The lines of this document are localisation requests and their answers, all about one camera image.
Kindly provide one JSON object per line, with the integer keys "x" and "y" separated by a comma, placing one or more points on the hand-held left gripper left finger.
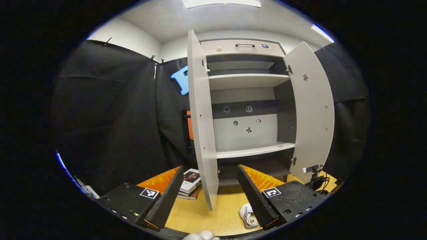
{"x": 166, "y": 200}

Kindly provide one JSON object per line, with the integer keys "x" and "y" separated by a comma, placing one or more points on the book with portrait cover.
{"x": 190, "y": 180}

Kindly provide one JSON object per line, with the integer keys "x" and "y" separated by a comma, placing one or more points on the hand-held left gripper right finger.
{"x": 255, "y": 196}

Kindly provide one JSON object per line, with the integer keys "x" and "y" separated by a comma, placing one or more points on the white canvas shoe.
{"x": 247, "y": 216}

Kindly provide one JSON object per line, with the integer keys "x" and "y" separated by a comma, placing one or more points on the wide ceiling light panel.
{"x": 220, "y": 2}

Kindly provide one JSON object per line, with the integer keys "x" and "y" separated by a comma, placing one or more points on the grey cabinet drawer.
{"x": 227, "y": 48}

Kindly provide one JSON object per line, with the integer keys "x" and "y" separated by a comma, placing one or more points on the narrow ceiling light strip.
{"x": 323, "y": 33}

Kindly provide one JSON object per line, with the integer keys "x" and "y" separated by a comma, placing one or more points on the grey shoe cabinet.
{"x": 247, "y": 136}

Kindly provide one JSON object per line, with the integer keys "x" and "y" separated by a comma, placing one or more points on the grey shoe cabinet door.
{"x": 313, "y": 110}
{"x": 201, "y": 126}

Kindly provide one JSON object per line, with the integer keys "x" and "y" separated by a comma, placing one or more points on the silver webcam on stand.
{"x": 312, "y": 169}

